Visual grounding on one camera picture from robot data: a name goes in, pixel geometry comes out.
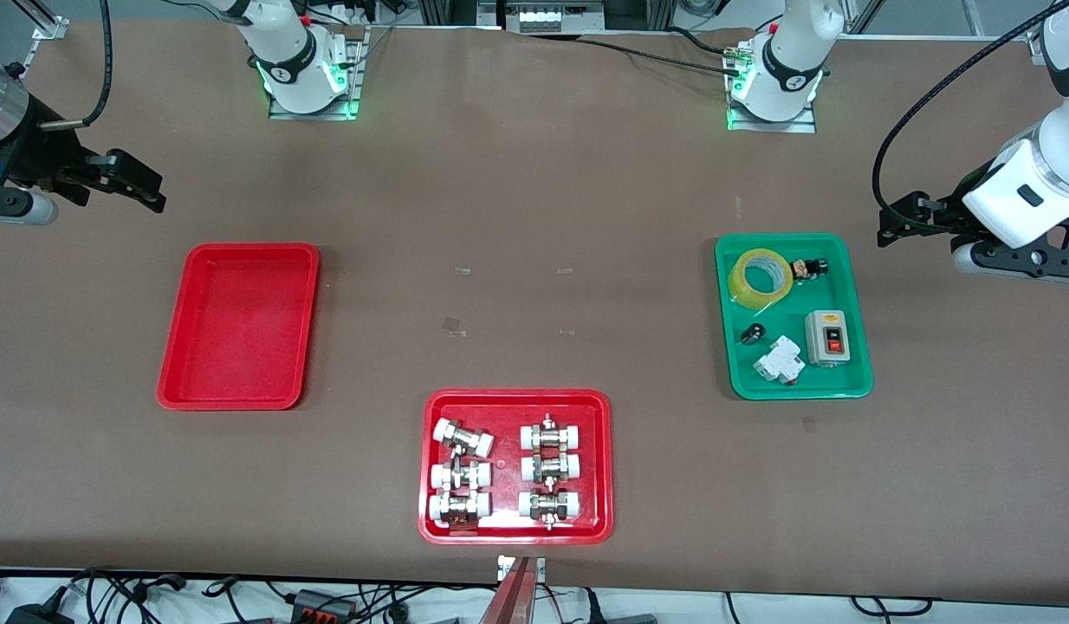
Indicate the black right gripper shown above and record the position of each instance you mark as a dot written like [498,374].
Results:
[34,149]

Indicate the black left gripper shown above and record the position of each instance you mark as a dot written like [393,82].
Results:
[940,216]

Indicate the yellow packing tape roll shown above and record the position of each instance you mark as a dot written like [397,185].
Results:
[742,286]

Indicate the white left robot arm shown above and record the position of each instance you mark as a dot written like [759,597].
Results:
[794,52]

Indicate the empty red plastic tray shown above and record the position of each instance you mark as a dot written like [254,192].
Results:
[240,325]

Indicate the green plastic tray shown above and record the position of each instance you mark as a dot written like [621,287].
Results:
[786,381]

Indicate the red tray holding valves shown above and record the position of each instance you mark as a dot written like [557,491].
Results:
[504,468]

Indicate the small black electrical connector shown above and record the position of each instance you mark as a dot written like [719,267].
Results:
[806,269]

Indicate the white circuit breaker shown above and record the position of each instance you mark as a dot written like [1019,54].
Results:
[779,360]

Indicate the small black knob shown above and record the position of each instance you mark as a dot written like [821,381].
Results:
[753,334]

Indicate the white power strip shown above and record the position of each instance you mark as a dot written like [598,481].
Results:
[560,17]

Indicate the metal valve with white caps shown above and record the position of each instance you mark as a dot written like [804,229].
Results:
[551,436]
[463,438]
[461,476]
[550,504]
[459,508]
[551,468]

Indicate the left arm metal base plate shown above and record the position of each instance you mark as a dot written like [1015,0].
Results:
[803,127]

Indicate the grey push-button switch box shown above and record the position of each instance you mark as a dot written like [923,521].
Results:
[827,338]

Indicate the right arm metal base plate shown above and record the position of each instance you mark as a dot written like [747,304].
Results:
[283,114]

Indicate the aluminium frame profile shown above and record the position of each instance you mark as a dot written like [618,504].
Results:
[49,22]

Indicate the red metal camera mount bar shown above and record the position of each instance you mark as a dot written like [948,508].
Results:
[513,598]

